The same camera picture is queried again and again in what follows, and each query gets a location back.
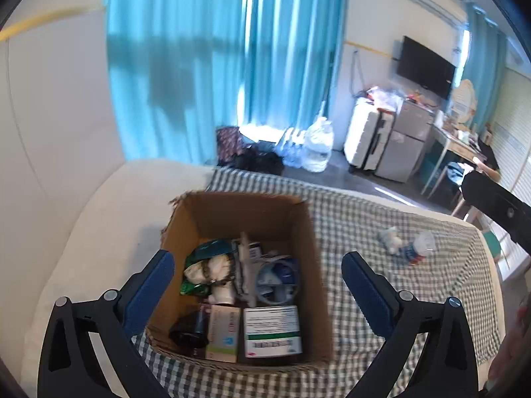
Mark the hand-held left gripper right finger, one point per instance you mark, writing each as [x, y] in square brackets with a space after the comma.
[367, 294]

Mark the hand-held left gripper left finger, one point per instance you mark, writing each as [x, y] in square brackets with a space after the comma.
[149, 290]

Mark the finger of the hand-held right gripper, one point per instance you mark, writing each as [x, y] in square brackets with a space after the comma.
[489, 199]

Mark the black box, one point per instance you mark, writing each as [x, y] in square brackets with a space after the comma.
[186, 331]

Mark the green packet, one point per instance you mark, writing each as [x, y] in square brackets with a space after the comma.
[199, 251]

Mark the white tape roll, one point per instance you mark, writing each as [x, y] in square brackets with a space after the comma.
[290, 294]

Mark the maroon beige medicine box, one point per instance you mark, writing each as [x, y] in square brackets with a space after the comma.
[224, 336]

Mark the green white medicine box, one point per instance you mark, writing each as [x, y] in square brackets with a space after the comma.
[269, 327]

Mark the brown cardboard box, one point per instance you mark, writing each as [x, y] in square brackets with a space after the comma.
[249, 215]

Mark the person's right forearm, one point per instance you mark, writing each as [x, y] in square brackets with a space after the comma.
[514, 348]

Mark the wooden chair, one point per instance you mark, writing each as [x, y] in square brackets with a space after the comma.
[456, 174]

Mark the white crumpled tissue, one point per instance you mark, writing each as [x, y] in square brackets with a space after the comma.
[390, 238]

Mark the wooden desk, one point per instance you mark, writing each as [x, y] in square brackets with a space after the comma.
[456, 145]

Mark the clear cotton swab jar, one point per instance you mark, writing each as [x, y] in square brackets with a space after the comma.
[417, 251]

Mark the grey white checked cloth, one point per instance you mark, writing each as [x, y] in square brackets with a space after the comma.
[356, 224]

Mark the grey fridge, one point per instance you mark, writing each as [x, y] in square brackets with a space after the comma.
[404, 149]

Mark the oval table mirror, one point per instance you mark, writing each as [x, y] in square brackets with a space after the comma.
[464, 99]

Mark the white suitcase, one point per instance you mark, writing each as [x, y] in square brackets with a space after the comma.
[365, 137]

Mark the teal curtain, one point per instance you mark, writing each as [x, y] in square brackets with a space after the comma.
[174, 49]
[485, 58]

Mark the pile of plastic bags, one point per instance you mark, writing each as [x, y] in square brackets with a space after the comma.
[383, 97]

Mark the large clear water jug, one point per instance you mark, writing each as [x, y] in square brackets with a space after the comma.
[319, 145]

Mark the dark patterned bag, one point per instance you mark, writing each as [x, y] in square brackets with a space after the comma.
[228, 145]

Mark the pack of water bottles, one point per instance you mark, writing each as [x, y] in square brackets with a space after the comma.
[290, 147]

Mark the black bag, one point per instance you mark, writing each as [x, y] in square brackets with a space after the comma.
[257, 161]

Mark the upright mop pole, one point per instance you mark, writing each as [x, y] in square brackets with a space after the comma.
[327, 87]

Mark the black wall television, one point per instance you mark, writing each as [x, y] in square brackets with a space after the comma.
[425, 66]

